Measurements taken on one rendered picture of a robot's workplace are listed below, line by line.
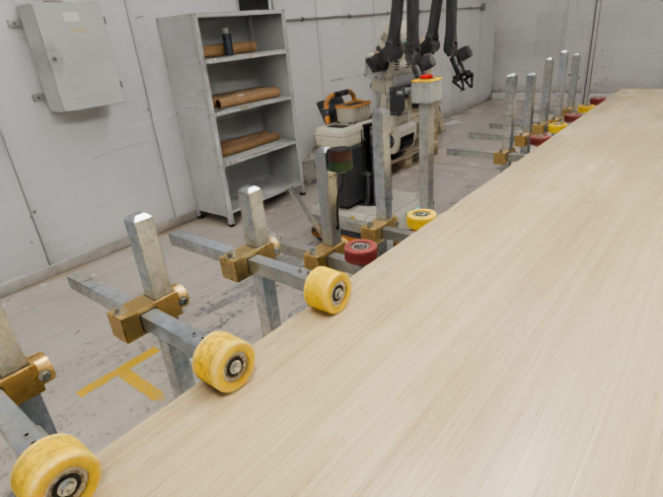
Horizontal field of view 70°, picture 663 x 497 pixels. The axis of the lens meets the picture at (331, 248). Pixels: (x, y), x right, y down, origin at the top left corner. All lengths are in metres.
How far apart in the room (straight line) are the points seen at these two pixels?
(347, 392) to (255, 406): 0.14
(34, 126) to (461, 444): 3.29
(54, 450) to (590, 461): 0.62
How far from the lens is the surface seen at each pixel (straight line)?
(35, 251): 3.70
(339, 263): 1.19
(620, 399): 0.78
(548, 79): 2.73
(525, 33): 9.03
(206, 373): 0.74
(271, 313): 1.12
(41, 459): 0.66
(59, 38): 3.44
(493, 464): 0.65
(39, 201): 3.65
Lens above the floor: 1.39
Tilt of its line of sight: 25 degrees down
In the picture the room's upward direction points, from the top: 5 degrees counter-clockwise
